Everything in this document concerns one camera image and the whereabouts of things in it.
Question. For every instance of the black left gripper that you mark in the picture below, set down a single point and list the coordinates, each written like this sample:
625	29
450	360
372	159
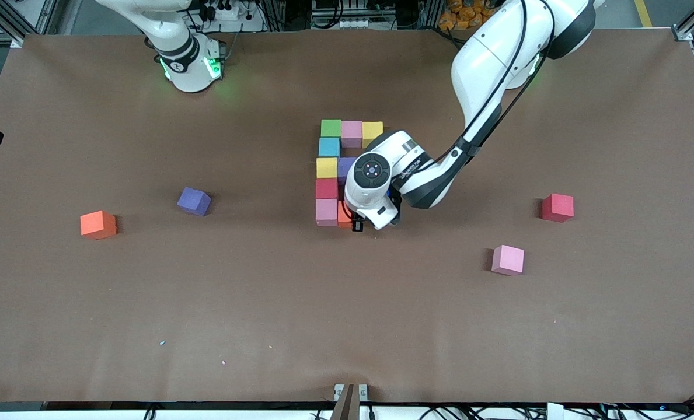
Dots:
354	226

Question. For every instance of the orange foam cube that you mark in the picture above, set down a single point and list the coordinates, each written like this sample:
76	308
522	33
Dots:
98	224
343	216

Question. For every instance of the pink foam cube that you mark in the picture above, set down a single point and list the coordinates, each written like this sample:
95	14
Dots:
508	259
327	212
351	134

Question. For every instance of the red foam cube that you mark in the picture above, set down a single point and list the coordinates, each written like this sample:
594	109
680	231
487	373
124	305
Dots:
327	188
557	207

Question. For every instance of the purple foam cube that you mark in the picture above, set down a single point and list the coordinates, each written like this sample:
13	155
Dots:
344	169
194	201

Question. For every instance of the yellow foam cube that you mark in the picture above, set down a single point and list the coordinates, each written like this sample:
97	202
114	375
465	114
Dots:
373	131
327	168

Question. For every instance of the blue foam cube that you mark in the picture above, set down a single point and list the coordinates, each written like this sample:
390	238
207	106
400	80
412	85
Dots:
329	147

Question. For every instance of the green foam cube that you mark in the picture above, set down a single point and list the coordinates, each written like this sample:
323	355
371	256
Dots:
331	128

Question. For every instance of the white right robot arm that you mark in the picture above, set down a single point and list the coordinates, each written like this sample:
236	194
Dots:
189	70

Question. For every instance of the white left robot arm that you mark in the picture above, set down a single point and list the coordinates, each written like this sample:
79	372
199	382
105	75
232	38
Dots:
487	58

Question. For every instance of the brown paper table cover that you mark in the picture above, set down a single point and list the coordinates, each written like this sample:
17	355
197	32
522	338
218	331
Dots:
346	303

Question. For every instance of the bag of orange items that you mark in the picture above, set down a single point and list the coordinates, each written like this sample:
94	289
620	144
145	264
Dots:
457	17

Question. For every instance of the white power strip with plugs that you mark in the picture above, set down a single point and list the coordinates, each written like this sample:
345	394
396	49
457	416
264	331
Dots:
230	14

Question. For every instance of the metal table edge bracket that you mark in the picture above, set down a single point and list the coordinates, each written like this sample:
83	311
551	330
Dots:
346	408

